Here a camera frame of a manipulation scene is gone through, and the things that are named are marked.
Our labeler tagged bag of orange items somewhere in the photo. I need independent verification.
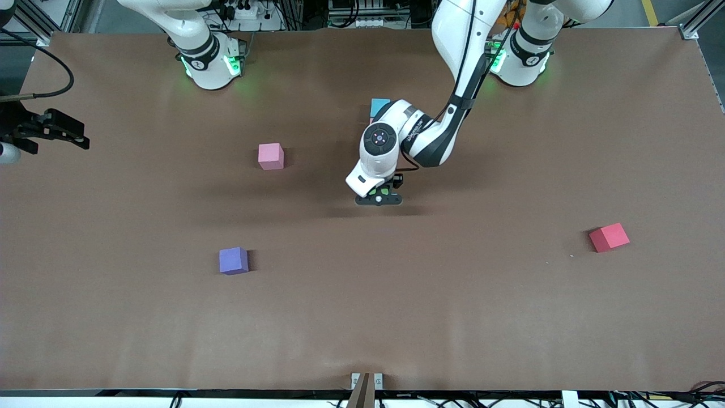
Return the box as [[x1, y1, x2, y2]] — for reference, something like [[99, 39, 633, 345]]
[[501, 0, 527, 29]]

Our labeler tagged aluminium frame profile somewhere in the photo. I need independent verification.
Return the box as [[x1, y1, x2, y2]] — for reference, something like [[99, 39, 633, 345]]
[[677, 0, 725, 40], [0, 0, 86, 46]]

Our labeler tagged brown paper table cover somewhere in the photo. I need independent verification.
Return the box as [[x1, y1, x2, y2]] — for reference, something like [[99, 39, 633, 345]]
[[0, 28, 725, 392]]

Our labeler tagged white power strip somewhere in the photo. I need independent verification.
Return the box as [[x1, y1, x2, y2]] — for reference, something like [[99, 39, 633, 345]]
[[218, 0, 284, 32]]

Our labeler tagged purple foam block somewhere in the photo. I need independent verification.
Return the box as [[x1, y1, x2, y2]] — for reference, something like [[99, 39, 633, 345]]
[[219, 247, 250, 276]]

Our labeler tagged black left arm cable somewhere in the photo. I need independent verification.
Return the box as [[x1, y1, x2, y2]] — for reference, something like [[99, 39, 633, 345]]
[[396, 0, 524, 171]]

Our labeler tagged white grey rack device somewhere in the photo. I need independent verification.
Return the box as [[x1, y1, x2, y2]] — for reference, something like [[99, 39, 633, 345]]
[[329, 0, 386, 28]]

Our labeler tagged red foam block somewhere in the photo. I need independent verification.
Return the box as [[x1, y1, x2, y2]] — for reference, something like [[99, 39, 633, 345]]
[[589, 223, 630, 253]]

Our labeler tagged metal table edge bracket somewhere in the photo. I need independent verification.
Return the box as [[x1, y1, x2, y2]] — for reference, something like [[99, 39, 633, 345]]
[[351, 372, 384, 390]]

